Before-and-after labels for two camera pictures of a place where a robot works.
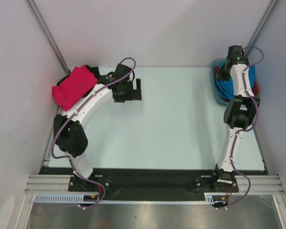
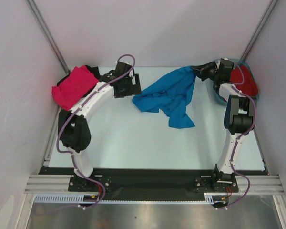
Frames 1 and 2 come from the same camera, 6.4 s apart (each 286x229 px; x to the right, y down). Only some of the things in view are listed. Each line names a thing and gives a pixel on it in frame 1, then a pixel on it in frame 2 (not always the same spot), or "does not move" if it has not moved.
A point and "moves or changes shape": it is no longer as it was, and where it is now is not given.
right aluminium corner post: (261, 26) does not move
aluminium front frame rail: (260, 183) does not move
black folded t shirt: (94, 70) does not move
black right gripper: (220, 75) → (204, 68)
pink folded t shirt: (79, 81) does not move
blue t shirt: (225, 88) moves or changes shape
